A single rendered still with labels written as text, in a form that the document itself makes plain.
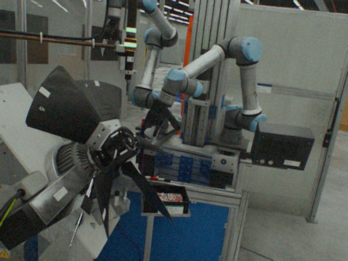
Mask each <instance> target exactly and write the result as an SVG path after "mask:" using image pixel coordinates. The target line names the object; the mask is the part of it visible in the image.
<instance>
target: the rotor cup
mask: <svg viewBox="0 0 348 261"><path fill-rule="evenodd" d="M117 132H118V134H116V135H114V136H113V137H111V136H112V135H113V134H115V133H117ZM128 138H131V140H132V143H131V142H129V141H128ZM115 148H116V149H117V155H116V157H117V159H116V160H115V162H116V163H117V165H116V166H115V168H114V172H116V171H118V170H119V168H120V164H122V163H124V162H126V161H128V160H129V159H132V158H133V157H135V156H136V155H138V154H139V152H140V145H139V142H138V140H137V138H136V136H135V135H134V133H133V132H132V131H131V130H129V129H128V128H127V127H124V126H122V127H120V128H118V129H117V130H114V131H113V132H111V133H110V134H109V135H108V137H107V138H106V141H105V142H104V144H103V145H102V146H101V148H100V149H99V150H98V151H96V150H95V149H93V148H92V147H91V154H92V156H93V158H94V160H95V162H96V163H97V165H98V166H99V167H100V168H101V169H102V170H104V169H105V168H106V167H107V166H108V161H112V159H113V155H114V149H115ZM124 150H127V151H126V152H125V153H123V154H122V155H120V153H121V152H123V151H124Z"/></svg>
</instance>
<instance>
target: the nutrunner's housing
mask: <svg viewBox="0 0 348 261"><path fill-rule="evenodd" d="M125 52H126V57H125V70H126V71H133V64H134V52H133V51H125ZM131 78H132V75H131V74H125V79H126V80H131Z"/></svg>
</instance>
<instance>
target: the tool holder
mask: <svg viewBox="0 0 348 261"><path fill-rule="evenodd" d="M114 51H115V55H118V57H119V62H118V69H119V73H123V74H138V72H137V71H136V70H133V71H126V70H125V57H126V52H124V51H125V47H124V46H118V45H116V49H114Z"/></svg>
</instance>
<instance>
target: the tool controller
mask: <svg viewBox="0 0 348 261"><path fill-rule="evenodd" d="M314 140H315V139H314V136H313V134H312V132H311V129H310V128H304V127H296V126H287V125H284V124H279V123H271V122H263V121H258V122H257V125H256V130H255V133H254V137H253V143H252V147H251V160H252V163H255V164H263V165H270V166H277V167H281V168H285V169H293V170H300V171H304V170H305V166H306V163H307V160H308V158H309V155H310V152H311V149H312V146H313V143H314Z"/></svg>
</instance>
